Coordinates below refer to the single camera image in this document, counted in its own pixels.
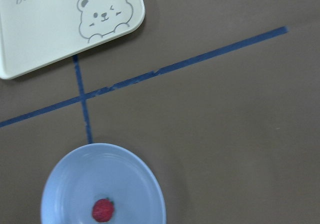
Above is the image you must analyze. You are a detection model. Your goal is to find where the red strawberry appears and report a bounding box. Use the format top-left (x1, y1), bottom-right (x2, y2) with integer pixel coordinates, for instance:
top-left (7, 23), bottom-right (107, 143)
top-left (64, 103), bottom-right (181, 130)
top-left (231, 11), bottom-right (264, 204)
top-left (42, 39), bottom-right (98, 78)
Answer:
top-left (91, 198), bottom-right (115, 223)

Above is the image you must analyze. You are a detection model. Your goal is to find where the blue round plate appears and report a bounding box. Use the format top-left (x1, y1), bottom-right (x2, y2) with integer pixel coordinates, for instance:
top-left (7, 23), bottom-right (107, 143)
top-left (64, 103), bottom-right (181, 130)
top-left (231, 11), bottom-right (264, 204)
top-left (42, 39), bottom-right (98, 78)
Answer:
top-left (40, 143), bottom-right (167, 224)

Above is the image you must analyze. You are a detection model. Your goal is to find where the blue tape strip by tray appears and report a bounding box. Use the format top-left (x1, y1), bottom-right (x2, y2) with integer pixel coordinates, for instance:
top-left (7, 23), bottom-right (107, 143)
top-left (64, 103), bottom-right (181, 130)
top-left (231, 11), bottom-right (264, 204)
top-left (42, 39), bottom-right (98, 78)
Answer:
top-left (72, 54), bottom-right (93, 144)

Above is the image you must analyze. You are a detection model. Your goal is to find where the torn blue tape strip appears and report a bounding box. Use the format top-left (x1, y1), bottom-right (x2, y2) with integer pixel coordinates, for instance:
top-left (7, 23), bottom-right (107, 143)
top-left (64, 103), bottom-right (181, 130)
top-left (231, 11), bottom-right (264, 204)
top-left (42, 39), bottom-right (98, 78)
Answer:
top-left (0, 26), bottom-right (289, 128)

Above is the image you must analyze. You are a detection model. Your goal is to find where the cream bear tray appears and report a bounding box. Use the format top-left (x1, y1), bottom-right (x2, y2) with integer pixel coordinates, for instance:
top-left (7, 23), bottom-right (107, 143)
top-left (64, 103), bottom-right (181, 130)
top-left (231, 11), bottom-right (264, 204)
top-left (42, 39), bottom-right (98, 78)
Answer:
top-left (0, 0), bottom-right (145, 80)

